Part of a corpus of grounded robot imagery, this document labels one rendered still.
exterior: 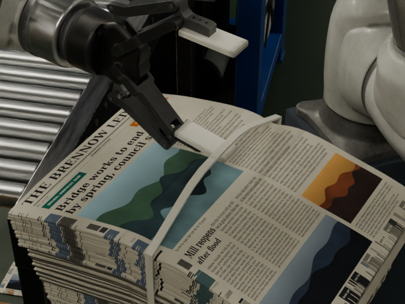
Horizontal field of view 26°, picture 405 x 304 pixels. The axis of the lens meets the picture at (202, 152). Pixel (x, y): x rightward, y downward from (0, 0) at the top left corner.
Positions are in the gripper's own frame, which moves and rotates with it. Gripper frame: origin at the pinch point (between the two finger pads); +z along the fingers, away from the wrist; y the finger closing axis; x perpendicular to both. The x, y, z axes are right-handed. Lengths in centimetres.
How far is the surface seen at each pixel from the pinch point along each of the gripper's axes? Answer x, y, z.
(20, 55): -54, 58, -83
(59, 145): -32, 55, -53
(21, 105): -38, 57, -69
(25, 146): -28, 56, -59
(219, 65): -152, 117, -85
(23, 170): -22, 56, -54
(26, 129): -33, 57, -63
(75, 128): -38, 56, -54
